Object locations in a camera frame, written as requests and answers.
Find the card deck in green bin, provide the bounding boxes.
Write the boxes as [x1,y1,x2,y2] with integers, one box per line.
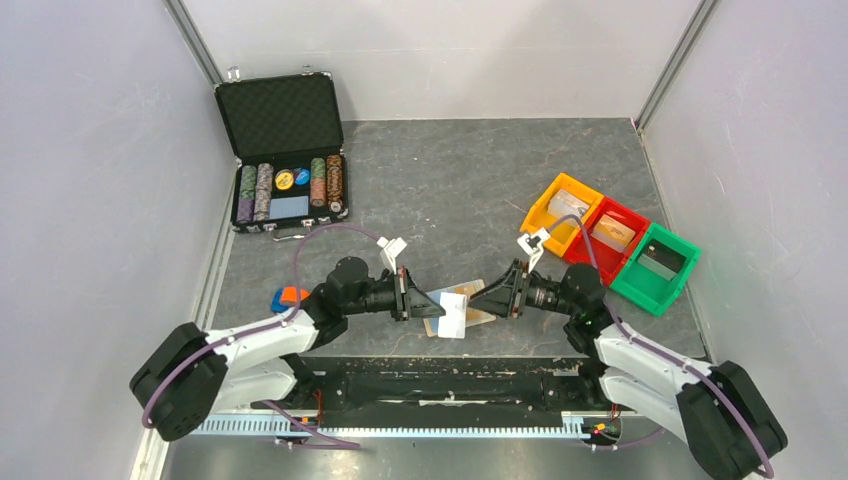
[637,240,686,281]

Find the yellow dealer button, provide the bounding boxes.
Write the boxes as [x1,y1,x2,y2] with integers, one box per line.
[274,169,295,191]

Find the brown orange chip stack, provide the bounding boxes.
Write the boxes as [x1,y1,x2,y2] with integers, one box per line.
[326,155,344,212]

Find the blue playing card deck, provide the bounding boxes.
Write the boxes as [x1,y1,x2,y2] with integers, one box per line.
[269,196,310,220]

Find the green plastic bin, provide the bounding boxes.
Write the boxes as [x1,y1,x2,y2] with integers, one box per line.
[611,223,701,317]

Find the right aluminium frame post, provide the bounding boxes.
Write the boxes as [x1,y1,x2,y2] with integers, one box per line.
[633,0,720,136]

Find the left aluminium frame post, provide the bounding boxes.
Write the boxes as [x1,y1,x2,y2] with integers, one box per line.
[163,0,223,86]

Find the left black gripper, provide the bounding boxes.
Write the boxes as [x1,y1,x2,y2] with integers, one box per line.
[344,266,446,322]

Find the card deck in red bin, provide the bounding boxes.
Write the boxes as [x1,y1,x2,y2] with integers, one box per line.
[590,214,636,253]

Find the green orange chip stack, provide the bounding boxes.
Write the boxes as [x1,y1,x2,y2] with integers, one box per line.
[310,157,327,208]

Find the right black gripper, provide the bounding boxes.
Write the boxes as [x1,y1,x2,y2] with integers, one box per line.
[467,259,578,320]

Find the black poker chip case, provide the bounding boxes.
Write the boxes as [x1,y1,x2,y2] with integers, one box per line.
[214,71,350,233]

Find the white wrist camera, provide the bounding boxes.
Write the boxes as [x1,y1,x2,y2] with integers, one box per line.
[517,228,550,273]
[376,237,407,274]

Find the grey purple chip stack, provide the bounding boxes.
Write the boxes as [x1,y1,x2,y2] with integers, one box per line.
[253,163,274,221]

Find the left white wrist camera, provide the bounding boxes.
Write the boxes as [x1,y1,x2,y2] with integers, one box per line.
[376,237,407,274]

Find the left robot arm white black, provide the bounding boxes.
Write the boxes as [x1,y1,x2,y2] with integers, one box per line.
[129,257,445,441]

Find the aluminium frame post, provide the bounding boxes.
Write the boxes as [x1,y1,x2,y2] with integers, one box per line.
[163,0,223,86]
[633,0,720,136]

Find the blue dealer button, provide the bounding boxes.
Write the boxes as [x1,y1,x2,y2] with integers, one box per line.
[293,168,311,186]

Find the green purple chip stack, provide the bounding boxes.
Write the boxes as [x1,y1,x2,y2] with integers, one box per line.
[236,165,258,224]

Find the yellow plastic bin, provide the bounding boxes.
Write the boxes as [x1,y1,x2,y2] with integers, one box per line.
[519,173,604,257]

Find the red plastic bin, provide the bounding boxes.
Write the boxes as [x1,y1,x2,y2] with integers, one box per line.
[563,197,652,286]

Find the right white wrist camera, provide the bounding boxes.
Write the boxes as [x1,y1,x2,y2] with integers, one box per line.
[517,228,550,273]

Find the white slotted cable duct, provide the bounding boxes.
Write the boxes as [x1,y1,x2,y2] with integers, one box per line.
[192,413,590,440]

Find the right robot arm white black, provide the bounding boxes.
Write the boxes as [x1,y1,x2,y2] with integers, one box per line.
[469,260,789,479]

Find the card deck in yellow bin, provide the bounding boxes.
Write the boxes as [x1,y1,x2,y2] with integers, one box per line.
[546,189,589,228]

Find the orange blue toy block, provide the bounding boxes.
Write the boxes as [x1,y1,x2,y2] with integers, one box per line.
[269,286,310,314]

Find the beige leather card holder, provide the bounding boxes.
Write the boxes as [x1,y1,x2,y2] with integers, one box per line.
[422,278,497,338]

